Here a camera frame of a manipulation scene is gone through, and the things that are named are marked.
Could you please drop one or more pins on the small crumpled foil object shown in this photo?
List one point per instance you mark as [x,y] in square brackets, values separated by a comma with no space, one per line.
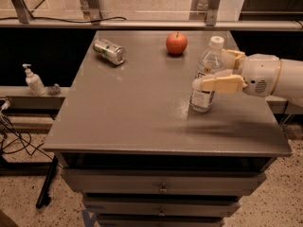
[54,89]

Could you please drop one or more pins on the white pump dispenser bottle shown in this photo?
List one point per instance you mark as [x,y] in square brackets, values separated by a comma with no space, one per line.
[34,82]

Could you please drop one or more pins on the red apple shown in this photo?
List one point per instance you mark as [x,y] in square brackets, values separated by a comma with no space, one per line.
[176,43]

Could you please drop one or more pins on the black metal stand leg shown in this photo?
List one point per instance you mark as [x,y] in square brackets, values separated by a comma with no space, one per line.
[44,199]

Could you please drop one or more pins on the grey drawer cabinet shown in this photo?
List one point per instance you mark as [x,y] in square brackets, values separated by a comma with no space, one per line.
[139,156]

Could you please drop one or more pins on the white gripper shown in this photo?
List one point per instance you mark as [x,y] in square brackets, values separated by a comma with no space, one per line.
[260,75]

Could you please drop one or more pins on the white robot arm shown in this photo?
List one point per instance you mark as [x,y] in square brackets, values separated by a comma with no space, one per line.
[289,84]

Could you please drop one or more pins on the silver green soda can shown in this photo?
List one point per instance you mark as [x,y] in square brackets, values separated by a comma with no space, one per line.
[109,51]

